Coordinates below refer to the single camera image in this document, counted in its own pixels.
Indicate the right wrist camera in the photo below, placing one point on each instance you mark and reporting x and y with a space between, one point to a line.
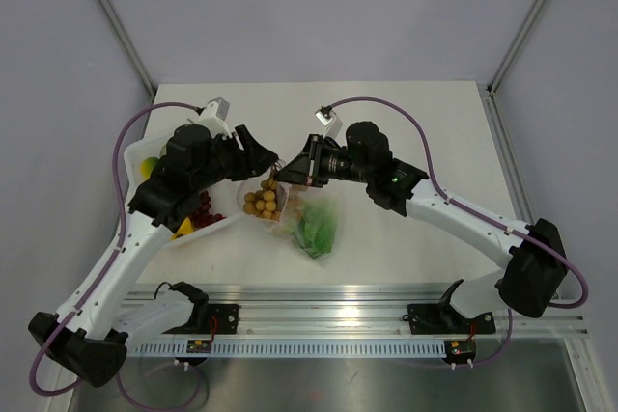
330 121

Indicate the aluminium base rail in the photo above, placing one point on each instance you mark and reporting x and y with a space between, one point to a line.
348 311

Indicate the clear zip top bag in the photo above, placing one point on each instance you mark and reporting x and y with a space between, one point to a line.
330 193

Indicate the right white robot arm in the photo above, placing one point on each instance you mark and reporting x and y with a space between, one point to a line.
529 273

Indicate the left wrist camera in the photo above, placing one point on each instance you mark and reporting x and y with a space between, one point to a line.
213 117

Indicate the right aluminium frame post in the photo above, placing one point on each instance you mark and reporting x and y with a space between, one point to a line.
526 27

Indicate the white plastic food tray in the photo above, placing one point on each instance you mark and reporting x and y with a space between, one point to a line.
223 195

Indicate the white cauliflower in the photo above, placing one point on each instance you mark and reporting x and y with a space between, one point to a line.
289 219

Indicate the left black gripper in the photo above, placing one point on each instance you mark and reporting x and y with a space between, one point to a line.
255 156

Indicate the brown longan bunch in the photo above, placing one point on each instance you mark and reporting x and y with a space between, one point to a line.
263 198

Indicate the yellow bell pepper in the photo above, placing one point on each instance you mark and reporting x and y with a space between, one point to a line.
185 229

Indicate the left aluminium frame post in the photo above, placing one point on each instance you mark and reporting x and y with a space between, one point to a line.
124 40

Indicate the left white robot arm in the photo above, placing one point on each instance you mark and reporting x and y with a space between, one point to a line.
86 335

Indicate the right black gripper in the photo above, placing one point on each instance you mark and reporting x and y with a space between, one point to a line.
302 170

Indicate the red grape bunch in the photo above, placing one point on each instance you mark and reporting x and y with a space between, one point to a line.
204 215

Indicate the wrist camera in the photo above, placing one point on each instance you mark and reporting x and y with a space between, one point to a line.
330 121
213 117

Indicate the green lettuce head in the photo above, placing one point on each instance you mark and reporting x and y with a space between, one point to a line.
318 229

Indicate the yellow lemon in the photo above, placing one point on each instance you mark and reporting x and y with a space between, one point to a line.
147 166

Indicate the aluminium frame post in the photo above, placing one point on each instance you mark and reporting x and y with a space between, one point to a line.
124 40
526 27

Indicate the white slotted cable duct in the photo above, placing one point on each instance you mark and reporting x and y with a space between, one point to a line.
291 349

